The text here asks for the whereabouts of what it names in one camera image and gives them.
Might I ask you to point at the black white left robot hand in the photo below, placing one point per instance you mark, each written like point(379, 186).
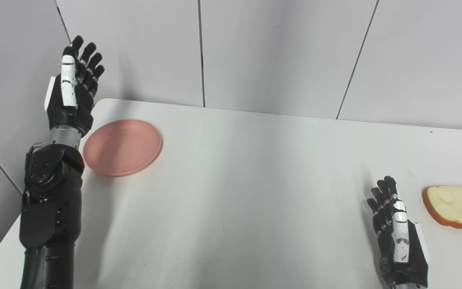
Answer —
point(70, 114)

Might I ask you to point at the pink round plate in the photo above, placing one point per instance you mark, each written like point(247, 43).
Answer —
point(122, 146)

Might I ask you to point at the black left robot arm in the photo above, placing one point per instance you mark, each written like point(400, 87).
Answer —
point(50, 208)

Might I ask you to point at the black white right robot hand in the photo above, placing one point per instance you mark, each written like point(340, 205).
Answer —
point(415, 269)

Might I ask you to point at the slice of bread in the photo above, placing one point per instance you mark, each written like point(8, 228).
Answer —
point(457, 204)

